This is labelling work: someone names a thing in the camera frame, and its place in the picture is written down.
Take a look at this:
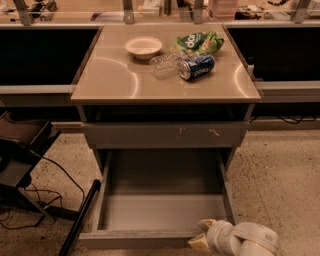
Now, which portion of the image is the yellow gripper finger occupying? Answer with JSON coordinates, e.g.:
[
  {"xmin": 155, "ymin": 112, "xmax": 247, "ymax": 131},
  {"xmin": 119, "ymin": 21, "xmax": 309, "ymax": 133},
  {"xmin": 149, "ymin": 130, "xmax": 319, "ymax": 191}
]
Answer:
[
  {"xmin": 188, "ymin": 233, "xmax": 210, "ymax": 252},
  {"xmin": 197, "ymin": 219, "xmax": 216, "ymax": 231}
]

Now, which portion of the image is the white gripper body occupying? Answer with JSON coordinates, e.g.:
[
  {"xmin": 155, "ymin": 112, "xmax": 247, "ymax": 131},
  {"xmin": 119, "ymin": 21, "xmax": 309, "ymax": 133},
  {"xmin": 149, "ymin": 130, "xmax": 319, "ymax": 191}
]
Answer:
[{"xmin": 206, "ymin": 220, "xmax": 242, "ymax": 256}]

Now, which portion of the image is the grey drawer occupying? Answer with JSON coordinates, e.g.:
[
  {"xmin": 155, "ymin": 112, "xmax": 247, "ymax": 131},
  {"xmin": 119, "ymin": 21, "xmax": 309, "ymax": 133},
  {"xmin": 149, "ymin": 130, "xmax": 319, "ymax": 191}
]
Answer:
[
  {"xmin": 80, "ymin": 149, "xmax": 237, "ymax": 249},
  {"xmin": 82, "ymin": 121, "xmax": 249, "ymax": 149}
]

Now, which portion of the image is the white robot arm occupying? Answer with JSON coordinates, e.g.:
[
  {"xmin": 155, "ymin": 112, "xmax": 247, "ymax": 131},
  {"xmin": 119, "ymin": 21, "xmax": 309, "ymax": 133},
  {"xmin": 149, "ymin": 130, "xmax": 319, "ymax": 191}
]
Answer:
[{"xmin": 188, "ymin": 219, "xmax": 279, "ymax": 256}]

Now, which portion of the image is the grey top drawer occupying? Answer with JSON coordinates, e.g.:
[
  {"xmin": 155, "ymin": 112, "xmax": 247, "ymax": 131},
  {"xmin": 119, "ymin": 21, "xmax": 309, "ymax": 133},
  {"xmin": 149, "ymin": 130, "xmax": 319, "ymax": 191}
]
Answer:
[{"xmin": 82, "ymin": 121, "xmax": 249, "ymax": 149}]

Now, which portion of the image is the grey drawer cabinet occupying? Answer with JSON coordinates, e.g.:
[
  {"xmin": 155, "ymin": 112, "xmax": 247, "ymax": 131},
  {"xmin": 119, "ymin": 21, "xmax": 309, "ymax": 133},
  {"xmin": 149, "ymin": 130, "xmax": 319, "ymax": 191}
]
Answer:
[{"xmin": 71, "ymin": 23, "xmax": 261, "ymax": 167}]

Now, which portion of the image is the blue soda can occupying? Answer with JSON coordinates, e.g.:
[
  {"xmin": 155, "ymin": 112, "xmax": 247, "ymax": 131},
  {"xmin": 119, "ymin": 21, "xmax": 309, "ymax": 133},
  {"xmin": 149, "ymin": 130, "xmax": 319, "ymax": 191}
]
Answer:
[{"xmin": 178, "ymin": 54, "xmax": 215, "ymax": 81}]

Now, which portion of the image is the clear plastic bottle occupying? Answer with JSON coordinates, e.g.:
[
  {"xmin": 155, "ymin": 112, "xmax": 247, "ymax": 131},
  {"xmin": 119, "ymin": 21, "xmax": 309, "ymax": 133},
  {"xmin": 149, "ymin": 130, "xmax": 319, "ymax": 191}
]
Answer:
[{"xmin": 149, "ymin": 50, "xmax": 197, "ymax": 79}]

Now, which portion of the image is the green chip bag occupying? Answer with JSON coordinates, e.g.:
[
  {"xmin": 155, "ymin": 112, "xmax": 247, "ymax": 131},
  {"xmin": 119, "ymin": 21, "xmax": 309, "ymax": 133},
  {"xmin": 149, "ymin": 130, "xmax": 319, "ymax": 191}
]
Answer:
[{"xmin": 169, "ymin": 31, "xmax": 224, "ymax": 55}]

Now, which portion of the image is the white bowl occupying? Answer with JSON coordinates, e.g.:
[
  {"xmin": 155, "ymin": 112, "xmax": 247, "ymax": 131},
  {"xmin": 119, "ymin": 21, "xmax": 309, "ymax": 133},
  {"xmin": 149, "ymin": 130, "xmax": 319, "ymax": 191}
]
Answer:
[{"xmin": 125, "ymin": 37, "xmax": 162, "ymax": 60}]

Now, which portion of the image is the black rolling stand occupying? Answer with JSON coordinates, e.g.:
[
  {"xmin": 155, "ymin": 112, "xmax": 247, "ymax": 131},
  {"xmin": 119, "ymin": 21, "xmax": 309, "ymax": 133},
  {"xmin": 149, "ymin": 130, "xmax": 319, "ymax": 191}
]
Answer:
[{"xmin": 0, "ymin": 112, "xmax": 101, "ymax": 256}]

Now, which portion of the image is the black cable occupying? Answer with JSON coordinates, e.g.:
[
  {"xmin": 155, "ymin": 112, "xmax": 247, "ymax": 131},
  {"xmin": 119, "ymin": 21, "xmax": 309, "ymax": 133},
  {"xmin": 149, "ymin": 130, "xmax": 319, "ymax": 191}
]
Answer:
[{"xmin": 0, "ymin": 153, "xmax": 86, "ymax": 231}]

